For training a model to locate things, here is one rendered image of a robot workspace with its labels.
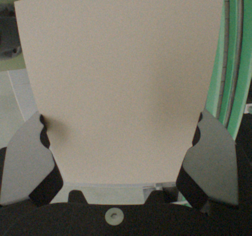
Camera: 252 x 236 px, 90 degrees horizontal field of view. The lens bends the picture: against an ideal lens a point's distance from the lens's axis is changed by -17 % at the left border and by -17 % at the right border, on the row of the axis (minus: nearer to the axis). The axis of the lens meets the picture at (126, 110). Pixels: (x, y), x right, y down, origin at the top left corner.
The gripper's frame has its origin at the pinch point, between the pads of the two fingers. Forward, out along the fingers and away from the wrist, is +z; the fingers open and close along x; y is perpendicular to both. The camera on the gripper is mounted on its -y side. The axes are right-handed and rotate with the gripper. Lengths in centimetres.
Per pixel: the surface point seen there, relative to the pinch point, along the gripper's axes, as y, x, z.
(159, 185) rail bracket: 50, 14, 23
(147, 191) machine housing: 72, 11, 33
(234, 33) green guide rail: -6.5, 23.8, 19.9
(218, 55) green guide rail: -2.1, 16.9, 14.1
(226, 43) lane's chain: -4.0, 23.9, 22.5
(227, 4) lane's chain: -12.5, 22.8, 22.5
